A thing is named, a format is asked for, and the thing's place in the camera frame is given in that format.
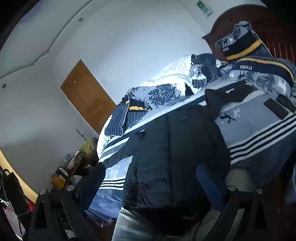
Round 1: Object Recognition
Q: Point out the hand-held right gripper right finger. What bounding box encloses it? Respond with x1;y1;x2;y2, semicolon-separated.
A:
196;164;274;241

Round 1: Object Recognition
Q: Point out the brown wooden door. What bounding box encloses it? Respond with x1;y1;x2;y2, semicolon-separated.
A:
60;60;117;135

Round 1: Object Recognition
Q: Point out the black bag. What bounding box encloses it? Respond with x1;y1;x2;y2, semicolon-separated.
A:
0;169;30;216

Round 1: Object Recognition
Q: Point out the black puffer jacket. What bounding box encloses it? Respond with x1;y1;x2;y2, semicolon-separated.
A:
104;88;243;234

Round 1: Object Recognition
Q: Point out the blue and white printed quilt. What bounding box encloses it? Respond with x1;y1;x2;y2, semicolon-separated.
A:
128;53;296;109

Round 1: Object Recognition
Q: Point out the person's jeans leg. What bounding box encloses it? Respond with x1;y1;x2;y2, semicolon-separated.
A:
112;206;208;241

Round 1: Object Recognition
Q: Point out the yellow jar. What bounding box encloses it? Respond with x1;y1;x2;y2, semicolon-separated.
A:
51;173;66;189

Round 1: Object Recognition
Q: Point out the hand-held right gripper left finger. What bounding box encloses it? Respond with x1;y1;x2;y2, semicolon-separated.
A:
29;162;107;241

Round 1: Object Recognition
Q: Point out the blue pillow with yellow band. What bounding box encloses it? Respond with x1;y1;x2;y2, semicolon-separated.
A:
215;21;274;62
104;93;153;137

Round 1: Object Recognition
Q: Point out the cluttered dark side table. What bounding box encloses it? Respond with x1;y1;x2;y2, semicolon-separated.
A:
50;137;100;193

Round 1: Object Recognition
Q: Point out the green wall sign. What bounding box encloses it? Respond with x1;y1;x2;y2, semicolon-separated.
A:
196;0;213;16

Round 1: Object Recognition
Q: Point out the blue striped deer print bedsheet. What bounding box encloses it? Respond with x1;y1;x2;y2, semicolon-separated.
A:
85;79;296;227

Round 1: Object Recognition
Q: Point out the yellow-green plastic bag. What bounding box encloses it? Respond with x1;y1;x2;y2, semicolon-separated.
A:
80;140;94;154

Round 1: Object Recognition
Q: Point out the black phone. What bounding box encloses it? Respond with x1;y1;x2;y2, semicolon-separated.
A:
264;98;289;120
276;94;296;113

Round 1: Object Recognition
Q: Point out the light wooden furniture edge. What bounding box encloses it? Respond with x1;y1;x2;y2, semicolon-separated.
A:
0;148;38;195

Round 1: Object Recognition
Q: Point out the dark red wooden headboard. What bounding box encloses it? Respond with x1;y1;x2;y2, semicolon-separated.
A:
201;5;296;77

